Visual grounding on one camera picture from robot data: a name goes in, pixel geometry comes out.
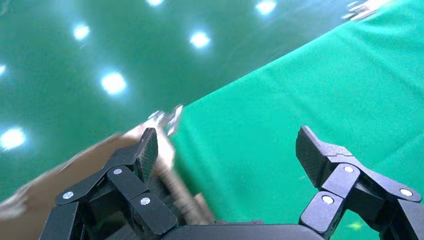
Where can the large open cardboard carton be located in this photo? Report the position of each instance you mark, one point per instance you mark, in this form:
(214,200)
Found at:
(49,185)

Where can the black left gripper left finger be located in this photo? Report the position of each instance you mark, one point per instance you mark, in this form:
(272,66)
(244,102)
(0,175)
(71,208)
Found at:
(127,180)

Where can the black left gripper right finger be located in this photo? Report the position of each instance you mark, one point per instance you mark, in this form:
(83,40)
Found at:
(344,180)

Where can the metal binder clip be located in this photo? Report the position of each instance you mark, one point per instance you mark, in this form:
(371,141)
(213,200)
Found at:
(170,121)

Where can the green table cloth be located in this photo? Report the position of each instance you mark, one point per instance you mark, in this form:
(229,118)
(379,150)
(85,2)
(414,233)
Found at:
(281,99)

